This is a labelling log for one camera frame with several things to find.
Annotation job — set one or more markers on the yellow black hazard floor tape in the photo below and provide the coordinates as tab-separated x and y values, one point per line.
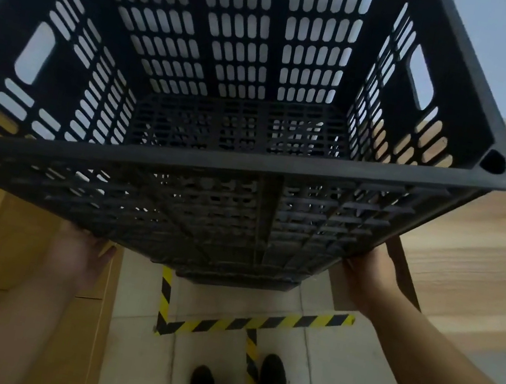
231	323

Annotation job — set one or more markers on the black plastic slotted crate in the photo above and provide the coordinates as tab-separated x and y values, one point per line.
244	188

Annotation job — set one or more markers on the person's right hand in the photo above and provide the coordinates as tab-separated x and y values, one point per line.
371	279

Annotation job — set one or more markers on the person's black right shoe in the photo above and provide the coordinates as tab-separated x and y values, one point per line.
272	379

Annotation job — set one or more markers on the light wooden table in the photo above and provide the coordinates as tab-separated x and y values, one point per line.
480	247

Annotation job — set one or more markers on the person's left hand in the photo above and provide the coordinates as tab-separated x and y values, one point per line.
77	259

